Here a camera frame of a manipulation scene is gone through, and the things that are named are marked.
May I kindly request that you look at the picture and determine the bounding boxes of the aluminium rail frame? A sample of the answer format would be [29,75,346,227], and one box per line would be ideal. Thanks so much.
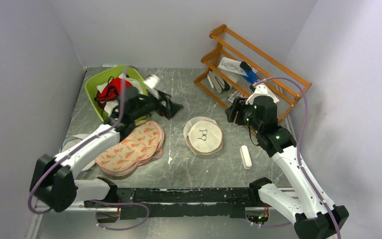
[24,187,335,239]

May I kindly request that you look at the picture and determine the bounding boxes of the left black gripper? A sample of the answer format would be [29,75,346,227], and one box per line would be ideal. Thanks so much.
[131,88,183,120]

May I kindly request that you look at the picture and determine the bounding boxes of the green plastic basin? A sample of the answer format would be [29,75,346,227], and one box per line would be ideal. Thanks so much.
[84,65,148,121]

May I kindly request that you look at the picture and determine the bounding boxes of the white satin bra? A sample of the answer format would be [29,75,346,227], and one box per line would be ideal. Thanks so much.
[97,72,149,116]

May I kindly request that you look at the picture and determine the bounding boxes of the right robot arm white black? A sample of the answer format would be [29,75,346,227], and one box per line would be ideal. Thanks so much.
[225,96,349,239]

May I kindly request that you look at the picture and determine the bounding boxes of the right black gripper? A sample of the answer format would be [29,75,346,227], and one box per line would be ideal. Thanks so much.
[225,96,262,133]

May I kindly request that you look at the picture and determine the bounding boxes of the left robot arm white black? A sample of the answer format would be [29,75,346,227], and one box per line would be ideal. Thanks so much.
[27,87,183,214]

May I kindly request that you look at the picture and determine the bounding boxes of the floral peach placemat stack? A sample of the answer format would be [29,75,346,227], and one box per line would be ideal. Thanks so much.
[95,121,165,177]

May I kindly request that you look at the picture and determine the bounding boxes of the blue handled tool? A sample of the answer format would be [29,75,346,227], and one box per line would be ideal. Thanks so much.
[239,61,259,85]

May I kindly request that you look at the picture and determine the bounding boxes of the white packet on rack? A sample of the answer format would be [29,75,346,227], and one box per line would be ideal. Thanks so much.
[218,57,247,76]

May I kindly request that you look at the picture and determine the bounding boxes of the orange wooden rack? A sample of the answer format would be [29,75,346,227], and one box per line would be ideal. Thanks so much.
[194,24,312,122]

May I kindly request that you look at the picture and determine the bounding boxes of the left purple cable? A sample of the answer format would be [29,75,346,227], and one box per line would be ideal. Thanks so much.
[27,66,150,232]

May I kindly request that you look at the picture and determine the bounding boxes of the white plastic bar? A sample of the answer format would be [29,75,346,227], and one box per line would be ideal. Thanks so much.
[240,145,252,170]

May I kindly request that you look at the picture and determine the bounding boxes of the colourful marker pack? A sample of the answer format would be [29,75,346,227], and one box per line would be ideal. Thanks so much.
[227,90,244,103]

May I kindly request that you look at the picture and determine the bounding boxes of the white black items under rack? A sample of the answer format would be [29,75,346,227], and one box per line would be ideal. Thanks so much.
[207,71,232,93]

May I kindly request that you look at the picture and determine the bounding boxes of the red garment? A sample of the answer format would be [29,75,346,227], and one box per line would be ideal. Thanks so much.
[94,76,122,102]

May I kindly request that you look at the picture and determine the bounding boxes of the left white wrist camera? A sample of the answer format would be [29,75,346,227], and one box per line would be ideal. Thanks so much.
[143,74,161,90]

